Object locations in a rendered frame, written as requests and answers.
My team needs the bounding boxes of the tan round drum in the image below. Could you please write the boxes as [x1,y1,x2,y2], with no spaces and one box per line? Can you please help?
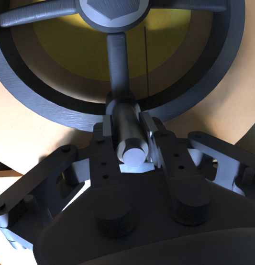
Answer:
[234,117,255,146]

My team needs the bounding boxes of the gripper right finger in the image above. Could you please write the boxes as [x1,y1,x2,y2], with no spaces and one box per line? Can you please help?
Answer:
[139,111,255,208]

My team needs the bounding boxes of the steel handwheel grip handle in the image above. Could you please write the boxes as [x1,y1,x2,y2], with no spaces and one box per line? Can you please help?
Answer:
[105,91,150,169]

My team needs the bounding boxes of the tan stone mill body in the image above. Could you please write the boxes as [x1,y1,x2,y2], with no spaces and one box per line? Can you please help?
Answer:
[0,0,255,177]

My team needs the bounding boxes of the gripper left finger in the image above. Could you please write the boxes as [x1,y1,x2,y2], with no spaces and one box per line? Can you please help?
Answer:
[0,114,133,252]

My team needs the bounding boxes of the dark grey spoked handwheel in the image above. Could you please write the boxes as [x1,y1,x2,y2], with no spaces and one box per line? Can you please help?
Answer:
[0,0,245,133]

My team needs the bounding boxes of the yellow round disc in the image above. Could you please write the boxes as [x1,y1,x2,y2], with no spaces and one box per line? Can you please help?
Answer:
[33,8,191,82]

